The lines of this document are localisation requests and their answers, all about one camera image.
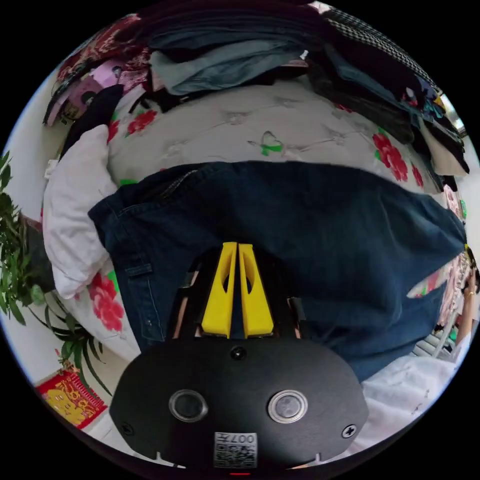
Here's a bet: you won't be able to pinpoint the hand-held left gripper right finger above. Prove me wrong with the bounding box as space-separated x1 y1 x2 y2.
238 242 274 338

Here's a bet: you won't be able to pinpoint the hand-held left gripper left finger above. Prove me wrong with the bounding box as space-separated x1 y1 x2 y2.
201 241 238 338

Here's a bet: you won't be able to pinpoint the dark blue jeans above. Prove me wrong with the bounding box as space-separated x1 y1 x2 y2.
88 161 468 383

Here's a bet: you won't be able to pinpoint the white pillow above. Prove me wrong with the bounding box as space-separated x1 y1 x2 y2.
42 124 118 300

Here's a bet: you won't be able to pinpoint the red and yellow mat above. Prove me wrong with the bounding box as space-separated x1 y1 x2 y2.
36 369 107 430

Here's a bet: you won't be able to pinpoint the green potted plant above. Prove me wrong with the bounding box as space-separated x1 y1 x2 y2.
0 150 113 398

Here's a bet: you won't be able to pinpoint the pile of clothes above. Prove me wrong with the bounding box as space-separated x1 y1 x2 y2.
43 1 472 177

